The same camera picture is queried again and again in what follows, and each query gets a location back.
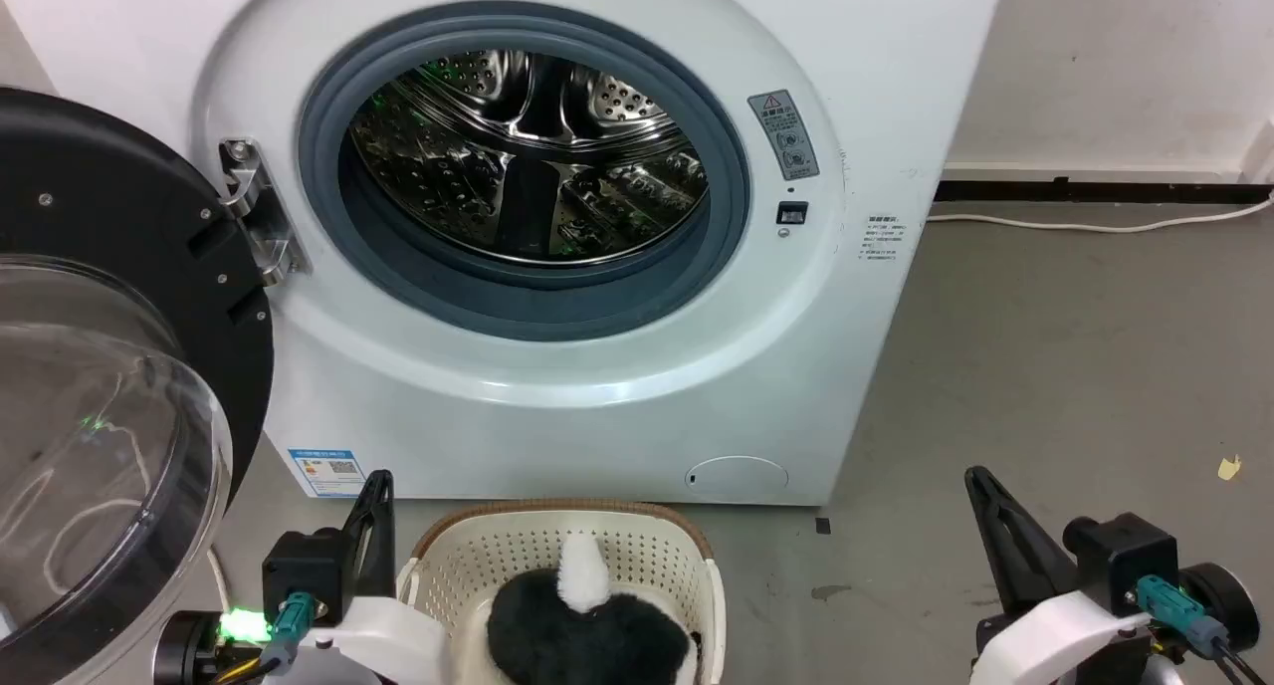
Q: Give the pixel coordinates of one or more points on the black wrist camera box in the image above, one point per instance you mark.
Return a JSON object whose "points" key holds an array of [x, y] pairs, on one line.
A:
{"points": [[304, 566], [1125, 556]]}

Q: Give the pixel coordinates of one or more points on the metal door hinge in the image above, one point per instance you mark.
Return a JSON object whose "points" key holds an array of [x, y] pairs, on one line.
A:
{"points": [[257, 207]]}

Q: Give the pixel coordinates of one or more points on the grey rubber door gasket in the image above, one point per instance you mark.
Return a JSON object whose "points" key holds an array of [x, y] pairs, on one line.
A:
{"points": [[398, 267]]}

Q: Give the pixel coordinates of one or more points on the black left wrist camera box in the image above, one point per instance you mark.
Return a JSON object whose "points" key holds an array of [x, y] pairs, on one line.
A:
{"points": [[304, 566]]}

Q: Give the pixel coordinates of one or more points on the cream perforated laundry basket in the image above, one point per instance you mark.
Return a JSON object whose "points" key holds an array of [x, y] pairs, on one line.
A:
{"points": [[478, 566]]}

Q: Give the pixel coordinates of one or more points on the black and white plush toy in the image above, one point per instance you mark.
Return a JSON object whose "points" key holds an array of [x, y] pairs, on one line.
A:
{"points": [[587, 625]]}

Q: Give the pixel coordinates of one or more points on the black baseboard strip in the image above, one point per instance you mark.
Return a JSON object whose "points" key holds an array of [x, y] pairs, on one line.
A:
{"points": [[1095, 192]]}

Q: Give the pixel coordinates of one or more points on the white front-load washing machine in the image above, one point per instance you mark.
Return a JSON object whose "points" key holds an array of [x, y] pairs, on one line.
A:
{"points": [[617, 426]]}

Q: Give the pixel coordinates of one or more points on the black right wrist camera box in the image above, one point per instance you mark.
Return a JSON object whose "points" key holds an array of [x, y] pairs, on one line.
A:
{"points": [[1125, 556]]}

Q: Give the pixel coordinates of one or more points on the black washer door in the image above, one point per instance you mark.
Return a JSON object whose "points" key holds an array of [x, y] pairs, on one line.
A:
{"points": [[109, 267]]}

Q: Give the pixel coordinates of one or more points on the stainless steel perforated drum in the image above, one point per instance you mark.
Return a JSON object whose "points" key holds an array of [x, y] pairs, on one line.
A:
{"points": [[528, 157]]}

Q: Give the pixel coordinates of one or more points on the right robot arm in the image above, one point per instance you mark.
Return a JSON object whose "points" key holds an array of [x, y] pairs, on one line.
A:
{"points": [[1229, 605]]}

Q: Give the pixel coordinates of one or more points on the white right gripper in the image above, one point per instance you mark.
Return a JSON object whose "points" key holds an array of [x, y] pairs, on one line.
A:
{"points": [[1055, 635]]}

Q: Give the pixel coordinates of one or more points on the grey warning sticker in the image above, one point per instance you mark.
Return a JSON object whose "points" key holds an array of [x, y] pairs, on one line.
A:
{"points": [[784, 133]]}

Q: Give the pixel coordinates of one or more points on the small yellow paper scrap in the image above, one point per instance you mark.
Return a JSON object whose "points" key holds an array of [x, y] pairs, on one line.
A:
{"points": [[1230, 468]]}

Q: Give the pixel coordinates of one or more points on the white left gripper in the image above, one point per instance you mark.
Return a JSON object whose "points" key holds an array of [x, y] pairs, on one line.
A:
{"points": [[383, 633]]}

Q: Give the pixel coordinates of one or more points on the blue white energy label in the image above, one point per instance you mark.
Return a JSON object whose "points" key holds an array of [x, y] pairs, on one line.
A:
{"points": [[327, 472]]}

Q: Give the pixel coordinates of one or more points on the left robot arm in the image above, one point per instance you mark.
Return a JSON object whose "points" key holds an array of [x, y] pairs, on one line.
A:
{"points": [[194, 650]]}

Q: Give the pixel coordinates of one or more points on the round white filter cover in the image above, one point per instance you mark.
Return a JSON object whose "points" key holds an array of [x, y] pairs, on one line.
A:
{"points": [[737, 476]]}

